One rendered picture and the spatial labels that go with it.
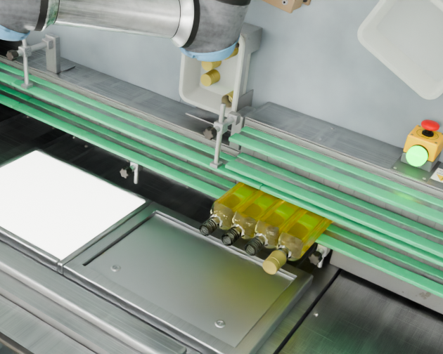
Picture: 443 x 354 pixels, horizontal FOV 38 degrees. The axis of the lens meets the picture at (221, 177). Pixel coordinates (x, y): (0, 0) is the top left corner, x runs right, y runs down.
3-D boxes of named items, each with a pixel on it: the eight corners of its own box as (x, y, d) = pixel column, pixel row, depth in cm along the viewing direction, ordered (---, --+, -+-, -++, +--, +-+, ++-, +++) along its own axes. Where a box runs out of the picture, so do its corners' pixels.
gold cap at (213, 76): (209, 67, 169) (200, 71, 166) (221, 71, 167) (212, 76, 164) (208, 79, 171) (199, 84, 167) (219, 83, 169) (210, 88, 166)
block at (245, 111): (240, 136, 167) (226, 146, 162) (245, 103, 162) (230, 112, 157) (252, 141, 166) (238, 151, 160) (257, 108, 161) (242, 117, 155)
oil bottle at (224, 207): (250, 187, 164) (204, 225, 148) (253, 168, 161) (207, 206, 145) (269, 196, 161) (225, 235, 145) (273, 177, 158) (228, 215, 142)
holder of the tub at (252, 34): (195, 107, 179) (179, 116, 173) (204, 10, 165) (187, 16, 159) (248, 126, 172) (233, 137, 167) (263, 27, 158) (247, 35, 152)
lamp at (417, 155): (406, 159, 144) (401, 164, 141) (411, 141, 141) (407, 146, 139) (425, 166, 142) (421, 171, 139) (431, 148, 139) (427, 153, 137)
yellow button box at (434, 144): (409, 149, 150) (399, 161, 145) (418, 121, 146) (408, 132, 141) (439, 160, 147) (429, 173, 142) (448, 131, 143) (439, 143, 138)
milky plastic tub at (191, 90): (195, 89, 176) (177, 99, 170) (203, 9, 165) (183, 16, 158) (250, 109, 169) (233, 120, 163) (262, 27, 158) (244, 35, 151)
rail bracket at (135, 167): (148, 168, 181) (117, 188, 171) (149, 147, 178) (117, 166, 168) (159, 173, 180) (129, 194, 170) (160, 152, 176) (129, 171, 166)
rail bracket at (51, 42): (63, 68, 196) (5, 90, 180) (62, 14, 188) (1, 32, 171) (74, 72, 195) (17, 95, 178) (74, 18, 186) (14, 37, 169)
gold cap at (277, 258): (272, 247, 136) (262, 257, 133) (287, 253, 134) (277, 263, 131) (271, 260, 138) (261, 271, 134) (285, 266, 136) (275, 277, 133)
